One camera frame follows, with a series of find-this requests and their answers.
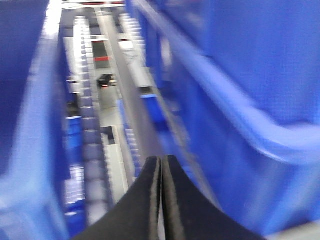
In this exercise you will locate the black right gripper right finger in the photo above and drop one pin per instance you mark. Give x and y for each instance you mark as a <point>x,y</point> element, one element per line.
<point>189,215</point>

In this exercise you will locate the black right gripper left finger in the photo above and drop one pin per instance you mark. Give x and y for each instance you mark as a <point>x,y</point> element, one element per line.
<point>136,215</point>

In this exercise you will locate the blue target bin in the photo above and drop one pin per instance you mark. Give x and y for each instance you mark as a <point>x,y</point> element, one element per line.
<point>242,81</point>

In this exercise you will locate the roller conveyor track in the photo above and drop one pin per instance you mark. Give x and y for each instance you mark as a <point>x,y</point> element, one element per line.
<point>98,195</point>

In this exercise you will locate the blue bin left neighbor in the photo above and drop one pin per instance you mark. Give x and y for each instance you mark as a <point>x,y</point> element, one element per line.
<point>33,164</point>

